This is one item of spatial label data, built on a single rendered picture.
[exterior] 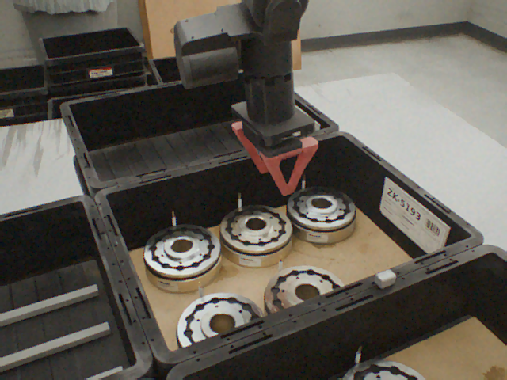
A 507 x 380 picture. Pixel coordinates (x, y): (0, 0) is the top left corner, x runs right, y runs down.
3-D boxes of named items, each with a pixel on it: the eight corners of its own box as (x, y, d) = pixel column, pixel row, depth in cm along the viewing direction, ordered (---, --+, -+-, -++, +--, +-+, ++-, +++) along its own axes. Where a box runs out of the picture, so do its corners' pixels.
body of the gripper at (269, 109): (267, 151, 56) (261, 89, 52) (231, 118, 64) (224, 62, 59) (317, 135, 58) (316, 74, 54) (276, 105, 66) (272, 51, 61)
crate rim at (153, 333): (343, 142, 81) (344, 128, 80) (486, 255, 59) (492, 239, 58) (94, 206, 67) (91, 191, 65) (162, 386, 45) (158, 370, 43)
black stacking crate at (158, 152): (260, 119, 109) (260, 69, 102) (335, 189, 87) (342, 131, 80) (73, 160, 94) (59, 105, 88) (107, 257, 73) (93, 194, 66)
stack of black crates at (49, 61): (146, 115, 257) (135, 25, 230) (158, 146, 231) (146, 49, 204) (60, 127, 246) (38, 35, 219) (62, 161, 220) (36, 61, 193)
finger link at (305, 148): (272, 211, 60) (266, 142, 55) (247, 184, 65) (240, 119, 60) (320, 194, 62) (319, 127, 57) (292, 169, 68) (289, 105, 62)
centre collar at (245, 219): (263, 212, 73) (263, 209, 73) (279, 232, 69) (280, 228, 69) (233, 222, 71) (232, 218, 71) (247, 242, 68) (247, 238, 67)
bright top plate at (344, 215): (331, 183, 80) (332, 180, 80) (368, 218, 73) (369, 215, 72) (276, 199, 77) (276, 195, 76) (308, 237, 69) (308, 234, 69)
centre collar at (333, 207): (326, 193, 77) (326, 190, 77) (344, 210, 73) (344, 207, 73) (299, 201, 75) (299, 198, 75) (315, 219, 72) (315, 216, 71)
